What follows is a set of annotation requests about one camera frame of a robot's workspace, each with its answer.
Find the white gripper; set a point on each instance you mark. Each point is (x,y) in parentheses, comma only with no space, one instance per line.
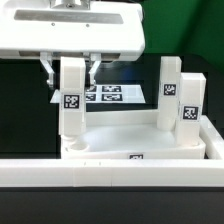
(50,29)

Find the white desk top tray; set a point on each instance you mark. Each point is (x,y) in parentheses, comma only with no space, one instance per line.
(128,135)

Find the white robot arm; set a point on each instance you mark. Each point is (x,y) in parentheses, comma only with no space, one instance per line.
(95,30)

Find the fiducial marker sheet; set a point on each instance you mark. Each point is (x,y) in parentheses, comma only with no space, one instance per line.
(104,94)

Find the white L-shaped fence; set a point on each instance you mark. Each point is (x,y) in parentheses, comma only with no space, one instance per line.
(207,172)

